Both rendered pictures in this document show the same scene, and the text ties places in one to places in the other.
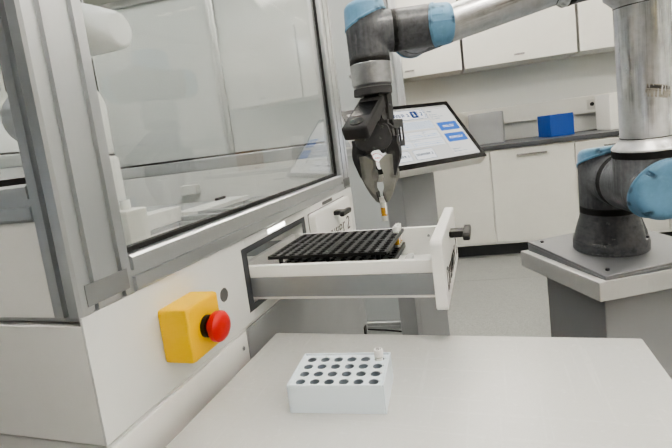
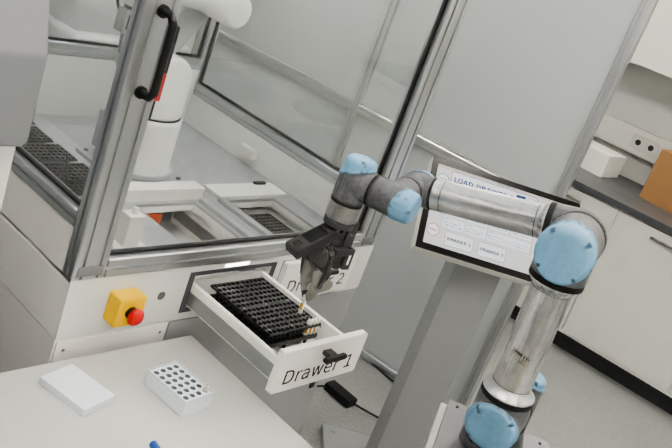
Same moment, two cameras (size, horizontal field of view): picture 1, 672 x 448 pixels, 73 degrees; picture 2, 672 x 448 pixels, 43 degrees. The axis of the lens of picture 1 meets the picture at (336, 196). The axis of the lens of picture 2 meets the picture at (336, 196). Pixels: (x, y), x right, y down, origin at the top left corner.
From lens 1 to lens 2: 132 cm
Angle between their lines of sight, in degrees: 21
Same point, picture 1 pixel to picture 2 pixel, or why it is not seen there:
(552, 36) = not seen: outside the picture
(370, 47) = (343, 196)
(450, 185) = (652, 278)
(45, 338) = (54, 276)
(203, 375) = (122, 334)
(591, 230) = not seen: hidden behind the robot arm
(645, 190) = (469, 416)
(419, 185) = (476, 277)
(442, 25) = (397, 213)
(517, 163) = not seen: outside the picture
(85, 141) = (112, 202)
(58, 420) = (42, 314)
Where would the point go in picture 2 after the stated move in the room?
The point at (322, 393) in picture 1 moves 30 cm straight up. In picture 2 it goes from (160, 385) to (200, 262)
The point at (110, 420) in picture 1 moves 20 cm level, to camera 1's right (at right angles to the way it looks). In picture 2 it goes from (61, 330) to (136, 375)
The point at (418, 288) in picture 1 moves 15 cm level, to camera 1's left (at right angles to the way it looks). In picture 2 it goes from (265, 370) to (210, 338)
